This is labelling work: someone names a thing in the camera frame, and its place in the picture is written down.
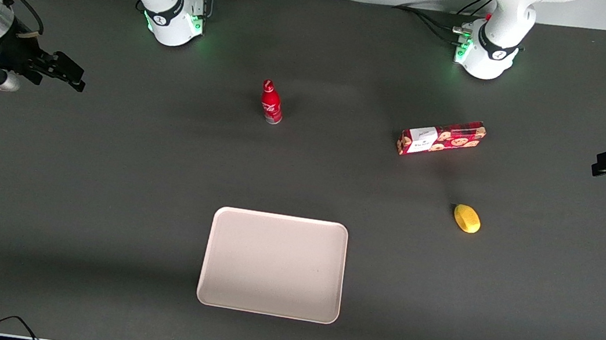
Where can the yellow lemon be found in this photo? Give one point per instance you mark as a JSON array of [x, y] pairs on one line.
[[467, 219]]

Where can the red coke bottle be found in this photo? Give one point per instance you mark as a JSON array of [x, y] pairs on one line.
[[271, 106]]

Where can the red cookie box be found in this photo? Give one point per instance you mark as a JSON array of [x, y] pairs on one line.
[[447, 139]]

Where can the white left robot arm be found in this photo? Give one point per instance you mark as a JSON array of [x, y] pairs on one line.
[[500, 26]]

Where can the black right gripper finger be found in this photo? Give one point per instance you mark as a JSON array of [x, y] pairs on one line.
[[60, 79], [67, 67]]

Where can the dark grey table mat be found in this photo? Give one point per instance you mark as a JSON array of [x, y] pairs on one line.
[[162, 175]]

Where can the pale pink plastic tray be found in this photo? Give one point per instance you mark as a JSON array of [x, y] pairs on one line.
[[273, 265]]

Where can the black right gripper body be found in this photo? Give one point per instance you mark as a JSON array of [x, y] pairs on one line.
[[21, 52]]

